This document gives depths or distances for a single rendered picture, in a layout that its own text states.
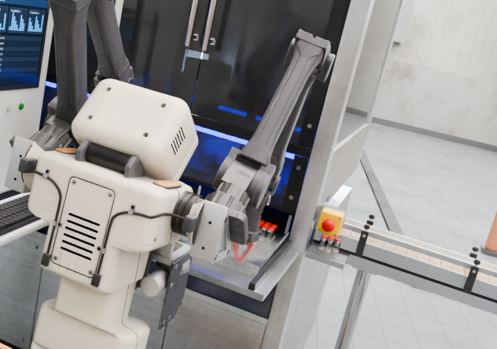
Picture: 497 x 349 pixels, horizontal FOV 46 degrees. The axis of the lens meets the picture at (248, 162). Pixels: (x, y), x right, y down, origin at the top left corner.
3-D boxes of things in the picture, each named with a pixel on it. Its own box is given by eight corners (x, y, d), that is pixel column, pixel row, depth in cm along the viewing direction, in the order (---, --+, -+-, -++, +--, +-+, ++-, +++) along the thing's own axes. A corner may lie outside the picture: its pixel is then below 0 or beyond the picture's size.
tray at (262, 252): (215, 218, 203) (217, 208, 203) (287, 242, 197) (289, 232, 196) (174, 248, 172) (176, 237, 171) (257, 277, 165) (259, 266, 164)
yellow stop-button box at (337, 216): (320, 225, 196) (325, 205, 195) (341, 231, 195) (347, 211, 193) (315, 231, 189) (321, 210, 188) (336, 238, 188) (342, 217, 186)
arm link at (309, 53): (300, 11, 133) (341, 28, 132) (295, 42, 146) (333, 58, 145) (211, 183, 120) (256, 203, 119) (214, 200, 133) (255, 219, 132)
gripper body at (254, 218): (260, 236, 169) (267, 211, 168) (251, 241, 159) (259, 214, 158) (239, 229, 170) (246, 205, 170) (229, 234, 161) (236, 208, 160)
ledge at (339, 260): (313, 244, 206) (315, 239, 206) (350, 256, 203) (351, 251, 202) (304, 256, 193) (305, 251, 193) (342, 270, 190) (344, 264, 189)
